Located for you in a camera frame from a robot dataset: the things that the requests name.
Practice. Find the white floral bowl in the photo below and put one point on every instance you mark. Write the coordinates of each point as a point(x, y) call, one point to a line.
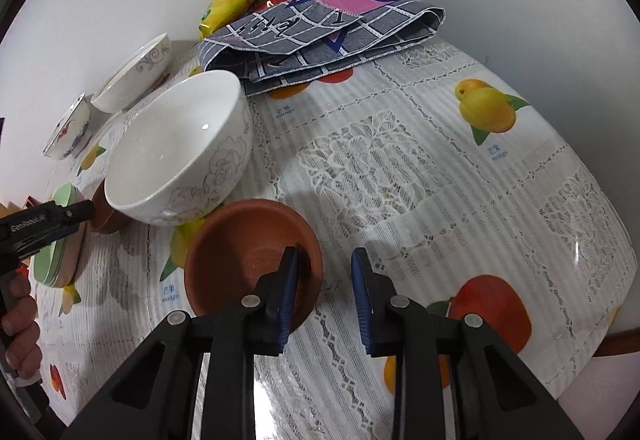
point(184, 153)

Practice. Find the large white bowl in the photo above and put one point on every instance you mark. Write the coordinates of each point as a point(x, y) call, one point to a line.
point(134, 78)

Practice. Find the fruit print tablecloth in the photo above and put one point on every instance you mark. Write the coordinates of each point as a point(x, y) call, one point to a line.
point(377, 157)

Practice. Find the person's left hand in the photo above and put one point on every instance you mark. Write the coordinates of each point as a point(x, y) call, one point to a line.
point(24, 354)

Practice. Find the grey checked cloth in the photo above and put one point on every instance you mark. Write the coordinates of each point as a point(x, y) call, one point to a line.
point(298, 41)

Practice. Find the blue bird porcelain bowl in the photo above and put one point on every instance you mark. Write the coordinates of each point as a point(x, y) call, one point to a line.
point(70, 131)

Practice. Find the brown small bowl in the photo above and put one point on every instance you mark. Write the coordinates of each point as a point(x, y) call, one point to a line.
point(241, 242)
point(106, 219)

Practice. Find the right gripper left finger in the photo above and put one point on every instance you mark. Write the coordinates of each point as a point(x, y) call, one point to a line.
point(192, 369)

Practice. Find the pink square plate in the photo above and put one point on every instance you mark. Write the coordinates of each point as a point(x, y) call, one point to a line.
point(71, 247)

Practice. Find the green square plate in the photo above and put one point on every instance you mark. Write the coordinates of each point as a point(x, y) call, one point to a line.
point(45, 263)

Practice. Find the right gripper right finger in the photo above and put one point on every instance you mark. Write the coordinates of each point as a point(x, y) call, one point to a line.
point(494, 395)

